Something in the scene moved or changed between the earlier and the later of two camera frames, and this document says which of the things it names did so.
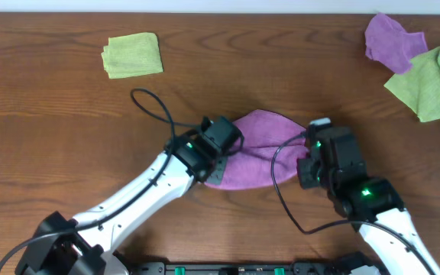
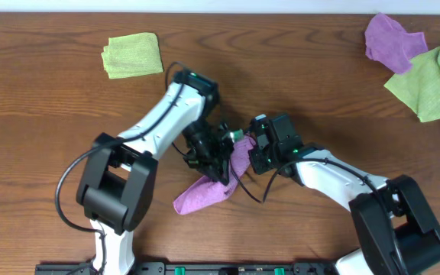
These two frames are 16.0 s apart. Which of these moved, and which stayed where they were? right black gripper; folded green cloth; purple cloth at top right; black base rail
Moved: right black gripper
Stayed: folded green cloth; black base rail; purple cloth at top right
